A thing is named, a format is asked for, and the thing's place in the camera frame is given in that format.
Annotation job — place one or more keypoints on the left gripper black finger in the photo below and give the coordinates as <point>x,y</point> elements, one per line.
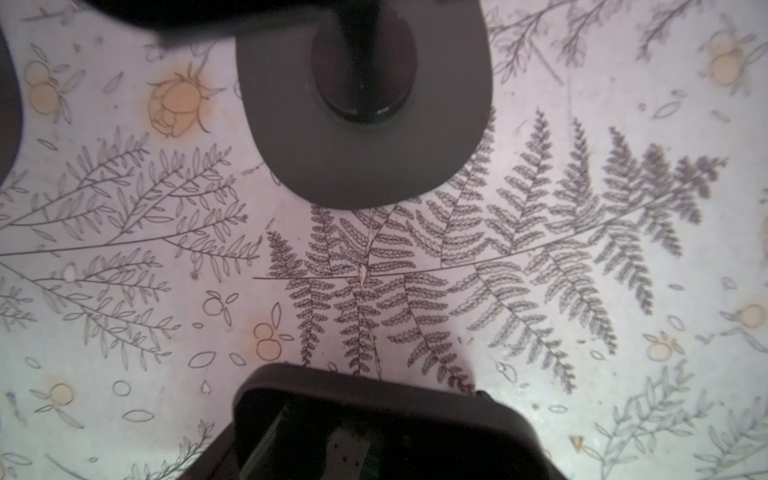
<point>217,461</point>

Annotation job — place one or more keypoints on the black phone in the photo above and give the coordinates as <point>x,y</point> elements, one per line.
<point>293,422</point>
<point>199,16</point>

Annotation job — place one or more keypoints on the grey round phone stand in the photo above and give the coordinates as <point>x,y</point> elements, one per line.
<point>11,112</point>

